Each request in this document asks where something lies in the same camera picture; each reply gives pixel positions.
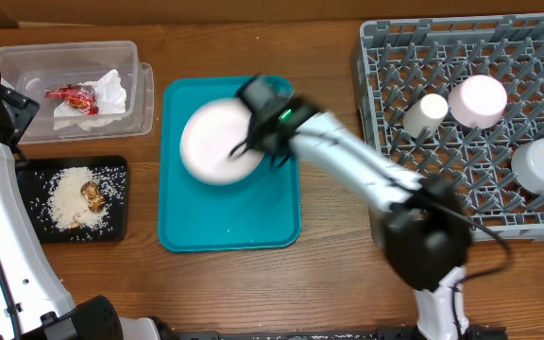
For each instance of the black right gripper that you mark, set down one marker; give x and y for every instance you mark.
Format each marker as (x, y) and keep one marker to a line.
(260, 130)

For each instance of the large white plate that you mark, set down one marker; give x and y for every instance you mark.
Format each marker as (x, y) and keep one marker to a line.
(211, 144)

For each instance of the red snack wrapper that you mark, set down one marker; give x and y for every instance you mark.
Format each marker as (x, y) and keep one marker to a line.
(78, 97)

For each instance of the brown food scrap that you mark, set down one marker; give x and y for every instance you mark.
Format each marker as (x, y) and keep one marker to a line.
(95, 199)

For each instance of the white cup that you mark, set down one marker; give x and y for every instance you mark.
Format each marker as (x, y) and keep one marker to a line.
(427, 114)

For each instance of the small white plate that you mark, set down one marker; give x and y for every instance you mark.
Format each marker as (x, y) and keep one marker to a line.
(478, 102)

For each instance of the grey small bowl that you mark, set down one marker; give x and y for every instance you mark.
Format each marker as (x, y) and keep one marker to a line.
(543, 166)

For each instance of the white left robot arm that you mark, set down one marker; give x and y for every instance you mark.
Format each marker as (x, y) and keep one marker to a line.
(33, 302)

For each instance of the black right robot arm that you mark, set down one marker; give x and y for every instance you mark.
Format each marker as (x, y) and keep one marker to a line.
(419, 223)

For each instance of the black food waste tray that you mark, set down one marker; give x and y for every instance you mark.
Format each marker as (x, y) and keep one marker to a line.
(27, 184)

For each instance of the clear plastic waste bin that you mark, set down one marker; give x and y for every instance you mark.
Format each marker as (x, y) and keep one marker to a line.
(34, 70)

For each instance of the grey dishwasher rack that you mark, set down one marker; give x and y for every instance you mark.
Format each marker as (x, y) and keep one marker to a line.
(396, 62)

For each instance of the teal serving tray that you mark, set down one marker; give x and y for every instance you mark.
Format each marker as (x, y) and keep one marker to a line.
(262, 210)

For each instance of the pile of white rice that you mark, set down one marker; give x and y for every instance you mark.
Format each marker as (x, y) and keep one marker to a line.
(61, 207)

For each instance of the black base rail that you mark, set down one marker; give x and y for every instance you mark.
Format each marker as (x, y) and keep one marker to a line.
(396, 333)

